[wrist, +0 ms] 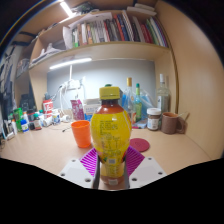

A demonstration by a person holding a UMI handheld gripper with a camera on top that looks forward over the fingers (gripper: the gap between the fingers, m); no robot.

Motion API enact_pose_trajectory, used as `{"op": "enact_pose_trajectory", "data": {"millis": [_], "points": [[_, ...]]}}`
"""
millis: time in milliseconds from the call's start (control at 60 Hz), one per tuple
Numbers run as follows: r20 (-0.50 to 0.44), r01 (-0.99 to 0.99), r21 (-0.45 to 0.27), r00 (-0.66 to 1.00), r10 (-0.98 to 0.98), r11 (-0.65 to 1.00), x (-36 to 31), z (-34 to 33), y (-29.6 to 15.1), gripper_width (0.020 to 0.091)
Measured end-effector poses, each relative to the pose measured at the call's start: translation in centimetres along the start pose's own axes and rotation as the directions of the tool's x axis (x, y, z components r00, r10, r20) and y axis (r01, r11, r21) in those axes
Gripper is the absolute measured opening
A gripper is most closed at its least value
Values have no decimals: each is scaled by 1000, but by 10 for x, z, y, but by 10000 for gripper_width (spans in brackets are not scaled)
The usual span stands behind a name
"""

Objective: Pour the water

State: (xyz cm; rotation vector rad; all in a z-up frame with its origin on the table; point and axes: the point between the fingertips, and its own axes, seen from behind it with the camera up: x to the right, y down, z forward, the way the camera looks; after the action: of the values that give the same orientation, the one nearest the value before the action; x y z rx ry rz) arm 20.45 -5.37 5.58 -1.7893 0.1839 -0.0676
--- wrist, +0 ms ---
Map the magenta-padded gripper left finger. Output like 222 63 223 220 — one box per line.
58 148 101 190

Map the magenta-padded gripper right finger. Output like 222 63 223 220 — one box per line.
124 145 168 190

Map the yellow-labelled tea bottle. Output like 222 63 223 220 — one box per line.
90 85 133 186

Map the flat round red coaster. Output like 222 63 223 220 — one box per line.
129 137 151 153

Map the orange plastic cup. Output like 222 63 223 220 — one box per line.
70 120 92 149

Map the white-lidded brown spread jar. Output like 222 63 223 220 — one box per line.
146 107 162 131

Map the brown ceramic mug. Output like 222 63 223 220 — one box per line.
160 111 186 135

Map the pink packet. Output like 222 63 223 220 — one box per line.
70 98 85 121

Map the green-capped glass bottle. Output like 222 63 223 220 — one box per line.
133 82 143 123

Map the red and white canister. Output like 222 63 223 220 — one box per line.
42 98 54 116

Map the tall clear glass bottle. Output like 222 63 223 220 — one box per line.
156 73 171 114

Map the yellow-capped clear bottle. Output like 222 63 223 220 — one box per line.
121 77 136 114

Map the white under-shelf light bar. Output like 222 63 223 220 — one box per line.
49 57 93 70

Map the wooden shelf unit with books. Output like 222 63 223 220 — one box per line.
28 3 178 114

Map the ceiling light tube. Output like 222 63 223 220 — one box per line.
59 0 74 18

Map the white cable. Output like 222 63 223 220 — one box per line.
58 84 73 123

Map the white wall socket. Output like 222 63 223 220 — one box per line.
66 79 81 90

